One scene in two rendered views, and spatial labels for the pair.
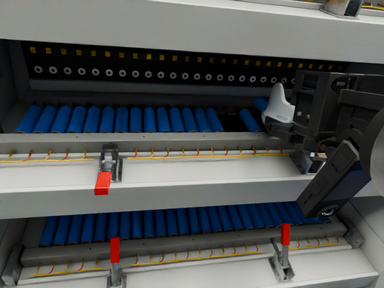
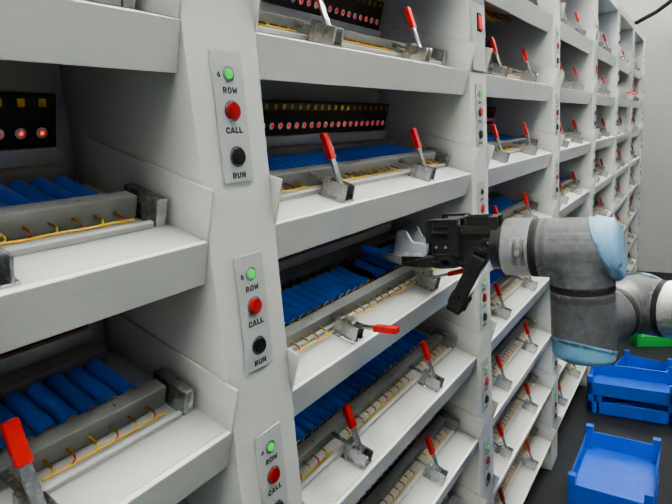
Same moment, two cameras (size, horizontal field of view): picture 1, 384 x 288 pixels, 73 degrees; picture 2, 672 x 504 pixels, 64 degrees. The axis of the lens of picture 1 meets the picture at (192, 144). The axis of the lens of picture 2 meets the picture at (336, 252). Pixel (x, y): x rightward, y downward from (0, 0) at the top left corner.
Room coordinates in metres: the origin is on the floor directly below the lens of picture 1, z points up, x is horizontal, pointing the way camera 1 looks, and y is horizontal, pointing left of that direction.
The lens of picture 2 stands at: (-0.24, 0.59, 1.16)
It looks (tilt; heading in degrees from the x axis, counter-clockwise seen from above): 12 degrees down; 317
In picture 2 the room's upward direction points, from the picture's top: 5 degrees counter-clockwise
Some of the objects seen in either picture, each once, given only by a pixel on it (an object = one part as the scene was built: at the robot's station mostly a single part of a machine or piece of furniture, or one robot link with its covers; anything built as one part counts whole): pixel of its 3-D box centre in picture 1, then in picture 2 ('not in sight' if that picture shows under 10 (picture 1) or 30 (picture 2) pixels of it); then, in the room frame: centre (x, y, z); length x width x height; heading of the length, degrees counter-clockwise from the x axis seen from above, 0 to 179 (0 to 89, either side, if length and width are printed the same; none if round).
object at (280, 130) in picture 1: (291, 128); (427, 259); (0.30, -0.12, 0.96); 0.09 x 0.05 x 0.02; 18
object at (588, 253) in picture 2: not in sight; (577, 249); (0.09, -0.20, 0.98); 0.12 x 0.09 x 0.10; 14
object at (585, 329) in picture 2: not in sight; (586, 320); (0.08, -0.21, 0.87); 0.12 x 0.09 x 0.12; 82
